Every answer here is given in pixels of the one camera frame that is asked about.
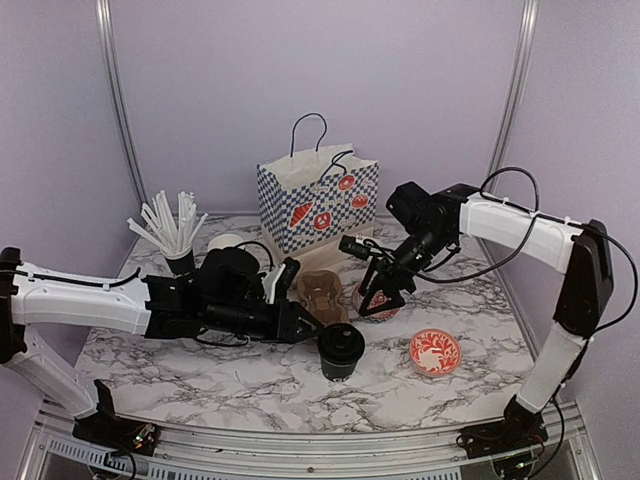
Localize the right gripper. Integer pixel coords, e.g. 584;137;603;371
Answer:
358;225;452;318

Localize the black cup lid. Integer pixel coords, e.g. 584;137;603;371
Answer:
317;323;365;364

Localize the black paper coffee cup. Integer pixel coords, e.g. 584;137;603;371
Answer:
321;357;357;382

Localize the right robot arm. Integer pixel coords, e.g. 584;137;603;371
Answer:
355;166;639;438

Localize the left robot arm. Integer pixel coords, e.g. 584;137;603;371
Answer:
1;247;323;445

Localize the checkered paper takeout bag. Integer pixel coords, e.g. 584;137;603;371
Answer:
256;112;380;269

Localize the red patterned bowl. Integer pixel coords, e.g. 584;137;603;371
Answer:
351;284;400;323

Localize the cardboard cup carrier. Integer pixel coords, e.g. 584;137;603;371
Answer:
296;270;350;326

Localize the red floral bowl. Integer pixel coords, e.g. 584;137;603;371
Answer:
409;329;462;377

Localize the stack of paper cups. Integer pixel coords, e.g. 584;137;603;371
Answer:
206;233;244;252

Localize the black cup holding straws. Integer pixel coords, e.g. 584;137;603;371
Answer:
164;247;195;276

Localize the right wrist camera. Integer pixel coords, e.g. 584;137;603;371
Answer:
338;235;384;261

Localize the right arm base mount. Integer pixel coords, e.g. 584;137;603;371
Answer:
456;420;548;459

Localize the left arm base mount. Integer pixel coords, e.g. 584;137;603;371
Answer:
72;380;160;456

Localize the aluminium front rail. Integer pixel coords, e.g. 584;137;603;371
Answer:
15;400;602;479

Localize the right aluminium frame post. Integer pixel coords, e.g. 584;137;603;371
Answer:
487;0;540;176

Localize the aluminium frame post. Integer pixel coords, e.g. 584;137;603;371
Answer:
487;0;540;176
95;0;147;204

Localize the left aluminium frame post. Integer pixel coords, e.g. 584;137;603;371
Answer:
95;0;147;204

